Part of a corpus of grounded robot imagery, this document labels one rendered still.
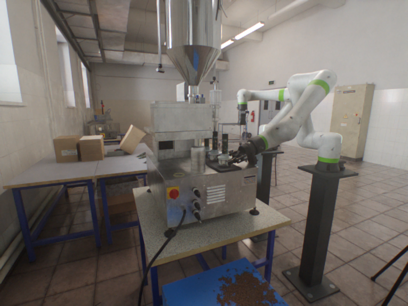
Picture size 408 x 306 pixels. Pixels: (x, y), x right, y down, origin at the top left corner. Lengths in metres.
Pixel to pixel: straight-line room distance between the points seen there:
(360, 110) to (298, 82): 4.94
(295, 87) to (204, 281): 1.16
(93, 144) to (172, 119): 1.75
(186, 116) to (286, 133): 0.48
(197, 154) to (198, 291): 0.56
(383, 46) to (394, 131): 2.02
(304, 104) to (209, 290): 0.95
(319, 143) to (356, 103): 4.86
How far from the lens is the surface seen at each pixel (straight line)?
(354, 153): 6.33
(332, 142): 1.47
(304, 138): 1.53
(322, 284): 2.00
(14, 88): 3.11
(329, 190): 1.55
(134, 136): 2.66
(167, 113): 0.83
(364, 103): 6.26
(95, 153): 2.52
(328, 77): 1.31
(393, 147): 6.38
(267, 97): 1.98
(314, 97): 1.18
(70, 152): 2.61
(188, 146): 1.21
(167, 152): 1.19
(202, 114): 0.88
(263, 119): 9.24
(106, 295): 1.88
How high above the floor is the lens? 1.31
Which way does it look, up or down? 12 degrees down
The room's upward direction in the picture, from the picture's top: straight up
